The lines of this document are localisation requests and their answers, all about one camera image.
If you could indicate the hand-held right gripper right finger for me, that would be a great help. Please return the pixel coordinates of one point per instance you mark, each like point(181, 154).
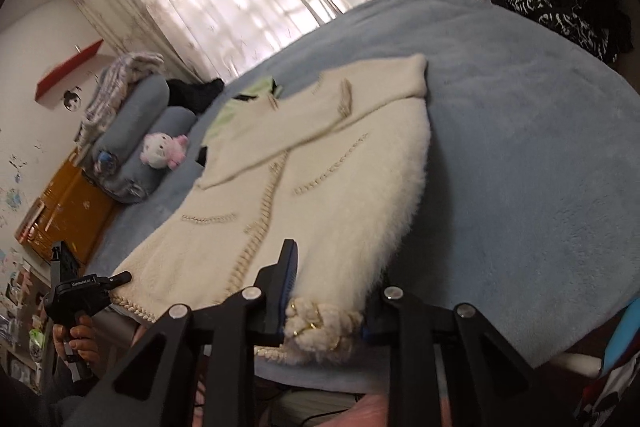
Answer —
point(380, 313)

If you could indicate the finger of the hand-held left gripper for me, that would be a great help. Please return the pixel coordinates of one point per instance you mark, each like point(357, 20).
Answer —
point(62, 257)
point(120, 279)

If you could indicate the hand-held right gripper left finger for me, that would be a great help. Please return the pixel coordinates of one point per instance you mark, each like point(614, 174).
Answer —
point(292, 267)

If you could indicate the white fluffy braided-trim cardigan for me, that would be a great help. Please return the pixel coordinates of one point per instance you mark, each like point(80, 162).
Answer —
point(325, 187)

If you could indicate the person's left hand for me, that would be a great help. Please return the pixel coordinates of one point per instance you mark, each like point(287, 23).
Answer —
point(77, 342)

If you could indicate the orange wooden headboard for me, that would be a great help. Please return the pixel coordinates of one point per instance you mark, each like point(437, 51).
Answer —
point(70, 212)

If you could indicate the cluttered side shelf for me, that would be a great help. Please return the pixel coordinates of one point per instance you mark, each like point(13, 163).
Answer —
point(17, 302)

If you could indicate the pink and white plush toy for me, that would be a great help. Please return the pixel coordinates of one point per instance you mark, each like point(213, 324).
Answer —
point(157, 149)

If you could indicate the blue rolled blanket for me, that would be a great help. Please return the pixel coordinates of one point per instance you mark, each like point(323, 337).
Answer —
point(140, 104)
point(167, 127)

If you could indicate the light green garment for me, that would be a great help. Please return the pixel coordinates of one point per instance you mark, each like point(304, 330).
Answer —
point(222, 119)

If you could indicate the blue fleece bed cover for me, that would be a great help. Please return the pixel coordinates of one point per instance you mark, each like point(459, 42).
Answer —
point(500, 157)

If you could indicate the black knitted garment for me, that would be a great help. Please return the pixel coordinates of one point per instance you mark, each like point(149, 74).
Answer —
point(192, 94)

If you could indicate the grey patterned folded blanket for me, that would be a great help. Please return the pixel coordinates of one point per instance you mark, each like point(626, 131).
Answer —
point(125, 67)

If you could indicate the colourful printed cloth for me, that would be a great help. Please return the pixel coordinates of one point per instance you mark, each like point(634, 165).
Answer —
point(617, 357)

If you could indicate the black and white patterned garment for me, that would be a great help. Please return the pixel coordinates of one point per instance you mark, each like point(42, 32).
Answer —
point(550, 19)

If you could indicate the blue cartoon wall sticker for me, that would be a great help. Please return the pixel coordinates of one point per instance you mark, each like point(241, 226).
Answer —
point(12, 198)

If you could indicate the black cartoon face wall sticker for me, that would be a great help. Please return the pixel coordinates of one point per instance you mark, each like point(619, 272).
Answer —
point(72, 100)

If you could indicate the red wall shelf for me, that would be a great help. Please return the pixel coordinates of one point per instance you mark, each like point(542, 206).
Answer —
point(65, 73)

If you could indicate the white bed frame rail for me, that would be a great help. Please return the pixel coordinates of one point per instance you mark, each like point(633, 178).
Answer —
point(575, 363)

